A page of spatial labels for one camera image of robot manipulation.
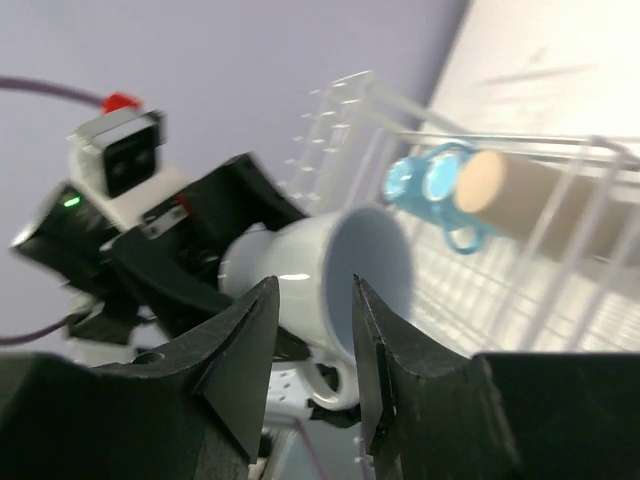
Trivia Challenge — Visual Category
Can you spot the grey footed mug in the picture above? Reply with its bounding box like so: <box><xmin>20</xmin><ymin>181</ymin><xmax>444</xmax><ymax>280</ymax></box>
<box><xmin>219</xmin><ymin>205</ymin><xmax>414</xmax><ymax>411</ymax></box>

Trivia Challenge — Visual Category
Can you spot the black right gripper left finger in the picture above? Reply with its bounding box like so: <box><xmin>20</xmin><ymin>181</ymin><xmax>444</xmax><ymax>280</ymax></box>
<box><xmin>1</xmin><ymin>277</ymin><xmax>279</xmax><ymax>479</ymax></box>

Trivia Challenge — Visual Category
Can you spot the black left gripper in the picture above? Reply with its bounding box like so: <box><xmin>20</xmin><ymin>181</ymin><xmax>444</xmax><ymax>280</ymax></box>
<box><xmin>11</xmin><ymin>153</ymin><xmax>306</xmax><ymax>345</ymax></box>

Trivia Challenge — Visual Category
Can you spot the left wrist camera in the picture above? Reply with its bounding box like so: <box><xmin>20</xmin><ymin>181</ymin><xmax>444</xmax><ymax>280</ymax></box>
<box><xmin>68</xmin><ymin>92</ymin><xmax>191</xmax><ymax>231</ymax></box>

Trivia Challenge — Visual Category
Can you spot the light blue cream-lined mug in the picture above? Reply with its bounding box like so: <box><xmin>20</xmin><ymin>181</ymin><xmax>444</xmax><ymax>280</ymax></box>
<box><xmin>422</xmin><ymin>141</ymin><xmax>489</xmax><ymax>255</ymax></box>

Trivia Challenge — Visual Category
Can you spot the beige cup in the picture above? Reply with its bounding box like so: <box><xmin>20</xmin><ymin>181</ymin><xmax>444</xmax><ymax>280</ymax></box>
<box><xmin>454</xmin><ymin>150</ymin><xmax>597</xmax><ymax>261</ymax></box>

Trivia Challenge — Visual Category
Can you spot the tall light blue mug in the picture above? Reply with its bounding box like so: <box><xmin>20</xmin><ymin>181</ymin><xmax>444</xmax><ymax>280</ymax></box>
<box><xmin>382</xmin><ymin>157</ymin><xmax>431</xmax><ymax>221</ymax></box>

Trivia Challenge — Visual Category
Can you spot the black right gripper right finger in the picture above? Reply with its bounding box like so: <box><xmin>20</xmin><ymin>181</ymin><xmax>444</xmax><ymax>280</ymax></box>
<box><xmin>352</xmin><ymin>279</ymin><xmax>639</xmax><ymax>480</ymax></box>

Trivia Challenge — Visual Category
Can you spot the white wire dish rack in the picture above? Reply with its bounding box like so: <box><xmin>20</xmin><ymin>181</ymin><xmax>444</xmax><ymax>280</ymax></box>
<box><xmin>284</xmin><ymin>71</ymin><xmax>639</xmax><ymax>355</ymax></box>

